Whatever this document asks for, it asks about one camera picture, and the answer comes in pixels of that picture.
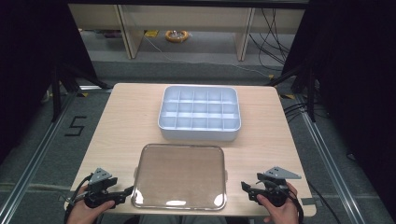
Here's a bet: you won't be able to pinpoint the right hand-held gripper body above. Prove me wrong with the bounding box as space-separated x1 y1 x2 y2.
255 166 303 208

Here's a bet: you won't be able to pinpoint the clear plastic lid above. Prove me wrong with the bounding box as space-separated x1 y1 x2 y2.
130 143 229 212

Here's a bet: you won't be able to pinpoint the bundle of black hanging cables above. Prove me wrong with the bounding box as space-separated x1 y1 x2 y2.
247 7 297 73

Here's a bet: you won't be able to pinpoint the black metal stand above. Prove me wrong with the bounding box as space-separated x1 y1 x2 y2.
266 61 319 123
49 61 114 123

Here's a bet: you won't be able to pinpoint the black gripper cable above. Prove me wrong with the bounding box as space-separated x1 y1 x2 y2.
63 173 94 224
279 185 305 224

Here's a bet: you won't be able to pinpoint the dark curtain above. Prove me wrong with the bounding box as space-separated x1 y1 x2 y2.
279 0 396 216
0 0 98 166

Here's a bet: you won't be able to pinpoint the aluminium floor rail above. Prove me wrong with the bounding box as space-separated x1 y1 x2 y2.
0 91 79 224
297 94 367 224

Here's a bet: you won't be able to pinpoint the white divided storage box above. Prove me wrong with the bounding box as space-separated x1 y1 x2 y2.
157 84 243 143

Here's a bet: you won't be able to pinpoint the light wooden desk frame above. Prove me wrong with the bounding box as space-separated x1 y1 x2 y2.
67 3 306 63

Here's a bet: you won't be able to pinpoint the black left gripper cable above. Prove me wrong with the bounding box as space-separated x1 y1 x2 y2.
63 173 94 224

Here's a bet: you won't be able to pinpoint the person's left hand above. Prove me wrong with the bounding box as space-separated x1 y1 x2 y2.
66 186 117 224

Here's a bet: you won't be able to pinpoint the yellow tape roll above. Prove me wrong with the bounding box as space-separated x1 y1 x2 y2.
164 29 191 44

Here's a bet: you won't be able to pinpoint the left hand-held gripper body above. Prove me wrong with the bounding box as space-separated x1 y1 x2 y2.
83 167 119 209

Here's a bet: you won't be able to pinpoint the black floor cables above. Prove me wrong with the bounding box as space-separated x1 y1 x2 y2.
282 102 314 120

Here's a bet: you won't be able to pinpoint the person's right hand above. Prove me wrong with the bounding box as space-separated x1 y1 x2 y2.
256 182 301 224

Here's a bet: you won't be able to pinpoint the thin black floor cable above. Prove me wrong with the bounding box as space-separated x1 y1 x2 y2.
305 179 345 224

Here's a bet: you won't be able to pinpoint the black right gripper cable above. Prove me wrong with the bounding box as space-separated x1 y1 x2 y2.
279 185 305 224

